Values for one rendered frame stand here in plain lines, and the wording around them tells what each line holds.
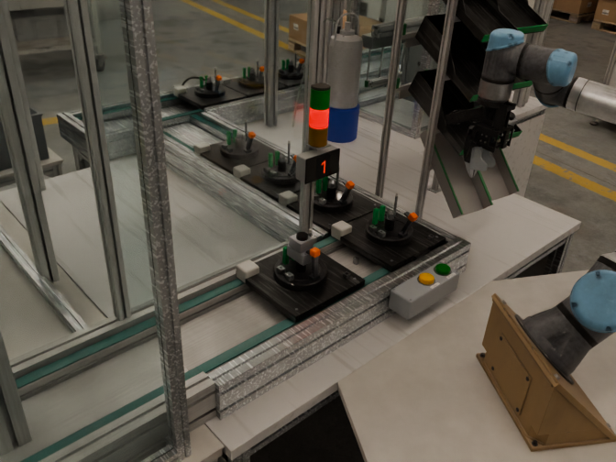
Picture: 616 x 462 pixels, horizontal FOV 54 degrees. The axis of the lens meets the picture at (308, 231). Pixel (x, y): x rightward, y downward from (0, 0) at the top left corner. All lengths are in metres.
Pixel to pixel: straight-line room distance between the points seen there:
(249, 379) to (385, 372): 0.34
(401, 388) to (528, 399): 0.28
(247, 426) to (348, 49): 1.63
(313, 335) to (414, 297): 0.30
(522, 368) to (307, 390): 0.47
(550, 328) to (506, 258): 0.60
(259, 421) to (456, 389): 0.46
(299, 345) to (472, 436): 0.42
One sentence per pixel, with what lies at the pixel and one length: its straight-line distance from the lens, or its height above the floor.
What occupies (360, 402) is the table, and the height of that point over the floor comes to 0.86.
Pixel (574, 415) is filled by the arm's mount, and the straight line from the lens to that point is 1.38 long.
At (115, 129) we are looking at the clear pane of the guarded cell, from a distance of 0.86.
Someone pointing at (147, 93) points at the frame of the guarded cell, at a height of 1.61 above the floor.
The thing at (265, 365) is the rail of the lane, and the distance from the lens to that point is 1.34.
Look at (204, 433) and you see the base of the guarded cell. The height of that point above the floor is 0.86.
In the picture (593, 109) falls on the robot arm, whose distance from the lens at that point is 1.53.
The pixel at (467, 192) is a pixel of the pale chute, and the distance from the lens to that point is 1.93.
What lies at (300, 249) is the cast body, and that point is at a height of 1.07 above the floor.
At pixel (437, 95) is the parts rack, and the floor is 1.34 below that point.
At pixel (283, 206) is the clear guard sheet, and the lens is 1.63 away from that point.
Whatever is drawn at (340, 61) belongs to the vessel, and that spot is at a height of 1.21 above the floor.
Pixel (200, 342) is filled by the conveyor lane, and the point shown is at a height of 0.92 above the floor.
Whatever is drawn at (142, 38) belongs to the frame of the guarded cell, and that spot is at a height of 1.68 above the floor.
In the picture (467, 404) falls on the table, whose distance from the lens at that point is 1.45.
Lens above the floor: 1.88
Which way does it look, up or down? 31 degrees down
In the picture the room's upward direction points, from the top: 3 degrees clockwise
